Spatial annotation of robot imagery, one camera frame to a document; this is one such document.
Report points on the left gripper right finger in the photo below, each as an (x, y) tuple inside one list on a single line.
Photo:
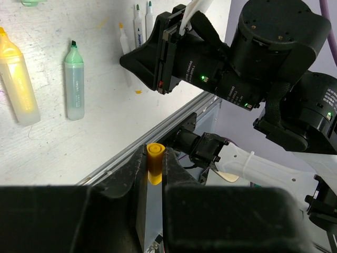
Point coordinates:
[(199, 218)]

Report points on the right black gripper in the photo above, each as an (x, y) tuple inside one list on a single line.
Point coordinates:
[(153, 64)]

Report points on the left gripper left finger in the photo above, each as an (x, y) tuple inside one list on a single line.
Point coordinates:
[(107, 217)]

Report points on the yellow capped white marker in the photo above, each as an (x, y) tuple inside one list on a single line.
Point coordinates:
[(125, 49)]

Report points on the dark green marker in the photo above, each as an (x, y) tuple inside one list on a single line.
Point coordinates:
[(138, 27)]

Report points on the green capped white marker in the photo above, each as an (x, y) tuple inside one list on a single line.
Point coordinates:
[(149, 20)]

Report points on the light green highlighter body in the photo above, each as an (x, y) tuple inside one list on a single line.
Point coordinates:
[(74, 83)]

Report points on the small yellow marker cap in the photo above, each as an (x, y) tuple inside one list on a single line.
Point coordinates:
[(155, 152)]

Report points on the light green marker cap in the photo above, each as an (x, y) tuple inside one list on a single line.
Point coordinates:
[(31, 3)]

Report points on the yellow highlighter body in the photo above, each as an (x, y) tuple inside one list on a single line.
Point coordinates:
[(15, 76)]

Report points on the aluminium frame rail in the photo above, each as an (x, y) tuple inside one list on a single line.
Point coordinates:
[(205, 105)]

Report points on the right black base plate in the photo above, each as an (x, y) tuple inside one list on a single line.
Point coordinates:
[(189, 123)]

